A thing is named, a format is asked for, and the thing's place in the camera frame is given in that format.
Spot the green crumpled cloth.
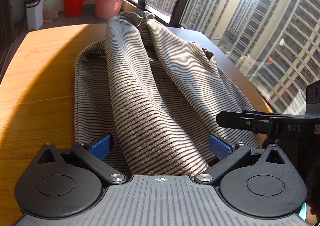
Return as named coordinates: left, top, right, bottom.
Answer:
left=136, top=11, right=155, bottom=19

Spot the white trash bin black lid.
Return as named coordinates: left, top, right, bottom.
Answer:
left=25, top=0, right=43, bottom=31

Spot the red plastic bucket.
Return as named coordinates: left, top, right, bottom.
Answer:
left=63, top=0, right=84, bottom=17

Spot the pink plastic bucket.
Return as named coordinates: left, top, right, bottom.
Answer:
left=95, top=0, right=125, bottom=20

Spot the broom with thin handle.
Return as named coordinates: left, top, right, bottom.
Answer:
left=43, top=0, right=59, bottom=23

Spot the grey striped knit garment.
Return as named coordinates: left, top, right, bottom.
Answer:
left=74, top=12, right=259, bottom=176

